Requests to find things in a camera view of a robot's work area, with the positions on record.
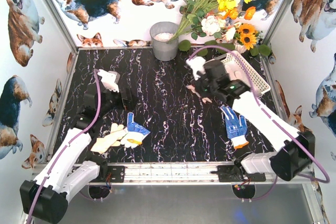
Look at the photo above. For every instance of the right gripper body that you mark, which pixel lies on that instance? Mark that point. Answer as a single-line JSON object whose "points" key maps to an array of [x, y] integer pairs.
{"points": [[203, 83]]}

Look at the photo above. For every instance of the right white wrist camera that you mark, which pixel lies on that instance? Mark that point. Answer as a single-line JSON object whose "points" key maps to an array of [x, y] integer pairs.
{"points": [[196, 64]]}

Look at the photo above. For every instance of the artificial flower bouquet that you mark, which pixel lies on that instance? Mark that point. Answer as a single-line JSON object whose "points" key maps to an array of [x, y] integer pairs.
{"points": [[226, 20]]}

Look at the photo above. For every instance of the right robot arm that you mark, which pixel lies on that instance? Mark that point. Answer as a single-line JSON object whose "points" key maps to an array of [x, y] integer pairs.
{"points": [[237, 84]]}

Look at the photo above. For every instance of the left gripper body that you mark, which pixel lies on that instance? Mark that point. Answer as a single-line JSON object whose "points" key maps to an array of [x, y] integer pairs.
{"points": [[126, 96]]}

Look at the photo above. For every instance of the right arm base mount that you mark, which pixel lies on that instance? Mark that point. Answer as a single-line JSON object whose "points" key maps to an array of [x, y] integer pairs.
{"points": [[231, 173]]}

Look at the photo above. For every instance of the aluminium front rail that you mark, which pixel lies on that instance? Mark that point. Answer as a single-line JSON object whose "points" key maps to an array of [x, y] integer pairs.
{"points": [[175, 173]]}

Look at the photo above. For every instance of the grey metal bucket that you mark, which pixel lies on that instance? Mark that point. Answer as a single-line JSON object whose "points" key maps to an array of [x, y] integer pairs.
{"points": [[164, 42]]}

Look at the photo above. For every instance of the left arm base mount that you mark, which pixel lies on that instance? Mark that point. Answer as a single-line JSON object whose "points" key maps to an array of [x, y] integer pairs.
{"points": [[113, 174]]}

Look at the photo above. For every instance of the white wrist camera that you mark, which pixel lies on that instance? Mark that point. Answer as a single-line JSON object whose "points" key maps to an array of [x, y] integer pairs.
{"points": [[196, 64], [110, 80]]}

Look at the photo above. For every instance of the white plastic storage basket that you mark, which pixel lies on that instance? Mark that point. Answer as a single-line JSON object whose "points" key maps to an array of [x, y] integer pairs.
{"points": [[239, 69]]}

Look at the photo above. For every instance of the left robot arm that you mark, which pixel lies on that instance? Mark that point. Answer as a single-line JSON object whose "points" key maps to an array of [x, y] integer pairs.
{"points": [[77, 161]]}

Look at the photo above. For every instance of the blue dotted glove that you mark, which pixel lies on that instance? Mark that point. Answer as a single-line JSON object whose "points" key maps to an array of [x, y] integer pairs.
{"points": [[236, 127], [136, 133]]}

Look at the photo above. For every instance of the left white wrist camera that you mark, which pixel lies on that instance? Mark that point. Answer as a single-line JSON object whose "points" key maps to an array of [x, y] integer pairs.
{"points": [[110, 80]]}

